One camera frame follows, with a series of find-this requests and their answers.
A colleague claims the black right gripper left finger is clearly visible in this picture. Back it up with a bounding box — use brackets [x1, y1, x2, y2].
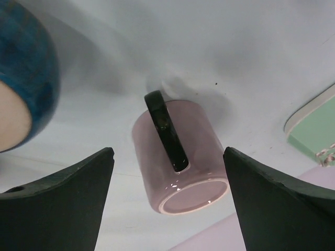
[1, 147, 115, 250]

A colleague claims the green floral placemat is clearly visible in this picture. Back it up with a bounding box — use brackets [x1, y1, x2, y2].
[284, 85, 334, 167]

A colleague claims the dark blue mug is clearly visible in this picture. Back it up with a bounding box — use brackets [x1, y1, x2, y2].
[1, 1, 60, 152]

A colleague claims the lilac mug black handle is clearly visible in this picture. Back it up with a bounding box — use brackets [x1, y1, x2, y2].
[132, 90, 230, 215]

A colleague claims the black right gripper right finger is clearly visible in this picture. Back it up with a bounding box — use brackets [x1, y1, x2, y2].
[223, 147, 334, 250]

